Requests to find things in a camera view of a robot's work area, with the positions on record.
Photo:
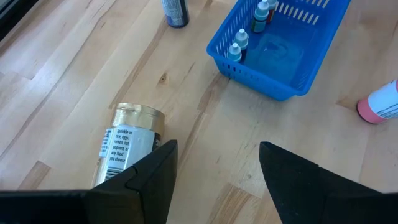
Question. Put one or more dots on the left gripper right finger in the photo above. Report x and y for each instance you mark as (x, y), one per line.
(326, 199)

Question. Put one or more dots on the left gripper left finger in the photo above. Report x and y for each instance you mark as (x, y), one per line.
(93, 207)

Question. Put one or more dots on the red food colouring bottle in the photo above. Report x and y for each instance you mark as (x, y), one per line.
(382, 102)

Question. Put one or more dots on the blue plastic basket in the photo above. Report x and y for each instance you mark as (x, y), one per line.
(280, 87)

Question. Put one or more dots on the green food colouring dropper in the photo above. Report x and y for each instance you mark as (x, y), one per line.
(260, 15)

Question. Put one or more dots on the purple food colouring bottle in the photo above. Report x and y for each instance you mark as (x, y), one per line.
(175, 12)

